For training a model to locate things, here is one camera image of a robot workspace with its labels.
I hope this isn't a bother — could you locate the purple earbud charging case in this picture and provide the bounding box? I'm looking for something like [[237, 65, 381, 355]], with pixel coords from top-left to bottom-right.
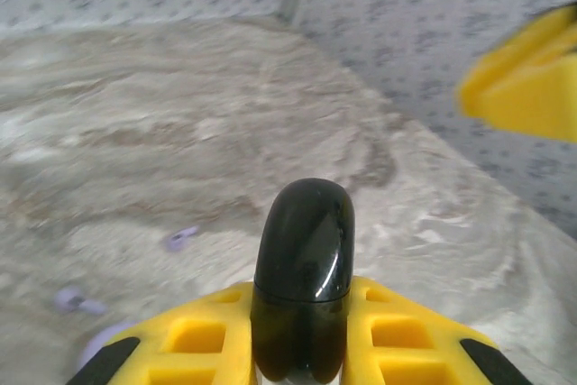
[[75, 320, 139, 372]]

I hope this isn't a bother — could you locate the purple wireless earbud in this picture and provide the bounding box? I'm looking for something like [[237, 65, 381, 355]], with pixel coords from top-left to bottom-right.
[[51, 284, 108, 316], [162, 224, 200, 254]]

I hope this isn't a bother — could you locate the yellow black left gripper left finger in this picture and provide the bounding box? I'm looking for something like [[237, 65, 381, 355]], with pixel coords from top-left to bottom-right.
[[67, 280, 254, 385]]

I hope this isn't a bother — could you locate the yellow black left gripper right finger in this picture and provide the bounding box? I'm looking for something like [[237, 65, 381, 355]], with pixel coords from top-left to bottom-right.
[[341, 277, 534, 385]]

